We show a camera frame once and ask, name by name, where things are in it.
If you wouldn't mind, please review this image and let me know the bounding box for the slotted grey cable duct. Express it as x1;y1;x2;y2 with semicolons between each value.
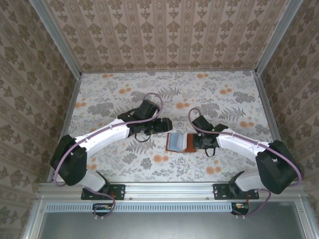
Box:
46;202;234;212

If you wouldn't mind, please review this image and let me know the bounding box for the grey metal panel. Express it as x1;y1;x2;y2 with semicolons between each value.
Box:
37;211;306;239

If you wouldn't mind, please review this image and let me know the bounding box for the brown card holder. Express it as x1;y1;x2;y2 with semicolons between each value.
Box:
165;131;197;153

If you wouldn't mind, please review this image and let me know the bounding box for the black controller board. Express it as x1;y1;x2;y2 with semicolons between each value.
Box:
231;202;250;215
92;203;113;216

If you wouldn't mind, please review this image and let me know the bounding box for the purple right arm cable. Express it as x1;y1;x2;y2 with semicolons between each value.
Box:
188;107;303;220

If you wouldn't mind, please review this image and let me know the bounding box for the aluminium table side rail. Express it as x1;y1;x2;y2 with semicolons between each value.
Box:
46;73;83;184
254;73;295;182

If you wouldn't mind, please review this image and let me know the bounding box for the aluminium table end rail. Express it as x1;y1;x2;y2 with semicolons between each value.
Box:
81;69;256;74

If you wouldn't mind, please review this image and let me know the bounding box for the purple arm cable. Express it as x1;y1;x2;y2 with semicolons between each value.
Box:
54;92;164;221
188;107;303;220

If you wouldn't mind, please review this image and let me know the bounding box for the aluminium frame post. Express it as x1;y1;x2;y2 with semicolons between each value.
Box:
28;0;83;77
254;0;307;75

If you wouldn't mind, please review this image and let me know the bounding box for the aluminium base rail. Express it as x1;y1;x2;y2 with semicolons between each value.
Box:
37;181;304;200

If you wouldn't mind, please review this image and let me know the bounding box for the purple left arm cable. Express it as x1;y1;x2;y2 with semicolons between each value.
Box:
54;92;164;221

